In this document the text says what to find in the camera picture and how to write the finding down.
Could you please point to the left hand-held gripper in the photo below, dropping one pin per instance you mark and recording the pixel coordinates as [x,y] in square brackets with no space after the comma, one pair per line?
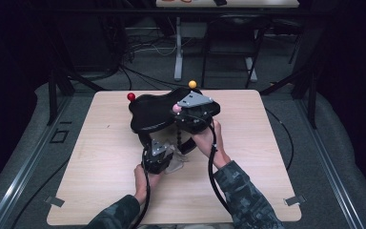
[155,162]

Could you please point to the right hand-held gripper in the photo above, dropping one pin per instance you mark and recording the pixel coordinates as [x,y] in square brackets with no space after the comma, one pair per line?
[193,119]

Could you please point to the pink ball knob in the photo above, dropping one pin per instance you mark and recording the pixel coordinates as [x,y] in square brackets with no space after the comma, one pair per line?
[177,108]

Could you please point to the white quilted cloth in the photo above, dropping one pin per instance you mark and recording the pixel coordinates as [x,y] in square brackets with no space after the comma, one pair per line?
[178,160]

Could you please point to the yellow ball knob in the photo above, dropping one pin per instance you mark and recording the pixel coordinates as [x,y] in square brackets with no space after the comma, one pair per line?
[192,84]

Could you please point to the black wavy tray with base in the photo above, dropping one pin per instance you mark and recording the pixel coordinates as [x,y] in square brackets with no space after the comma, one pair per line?
[152,114]

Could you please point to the red ball knob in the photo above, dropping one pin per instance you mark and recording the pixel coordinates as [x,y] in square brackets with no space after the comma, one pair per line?
[131,97]

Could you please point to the person's left hand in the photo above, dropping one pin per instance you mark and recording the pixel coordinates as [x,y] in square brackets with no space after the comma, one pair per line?
[146,184]

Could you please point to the person's right hand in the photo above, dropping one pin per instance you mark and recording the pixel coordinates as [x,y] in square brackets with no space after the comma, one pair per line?
[209,146]

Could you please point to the white table leg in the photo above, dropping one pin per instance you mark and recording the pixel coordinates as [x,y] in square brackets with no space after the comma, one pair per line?
[178,57]
[251,71]

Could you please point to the black chair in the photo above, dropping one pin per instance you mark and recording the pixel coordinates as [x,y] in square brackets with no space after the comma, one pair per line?
[238,20]

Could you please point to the grey tape strip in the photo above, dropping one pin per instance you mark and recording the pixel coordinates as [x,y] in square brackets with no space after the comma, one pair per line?
[294,200]
[54,201]

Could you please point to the orange object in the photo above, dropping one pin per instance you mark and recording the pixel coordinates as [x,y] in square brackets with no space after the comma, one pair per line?
[186,1]

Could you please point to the black metal stand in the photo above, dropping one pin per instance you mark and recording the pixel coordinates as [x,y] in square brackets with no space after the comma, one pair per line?
[313,101]
[52,101]

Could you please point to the black flat device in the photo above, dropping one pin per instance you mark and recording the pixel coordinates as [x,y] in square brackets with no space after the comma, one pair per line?
[220,2]

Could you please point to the black horizontal frame bar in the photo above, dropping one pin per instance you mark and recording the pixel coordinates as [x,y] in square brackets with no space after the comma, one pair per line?
[108,11]

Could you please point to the aluminium floor rail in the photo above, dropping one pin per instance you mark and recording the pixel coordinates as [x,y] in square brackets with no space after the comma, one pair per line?
[336,178]
[19,187]

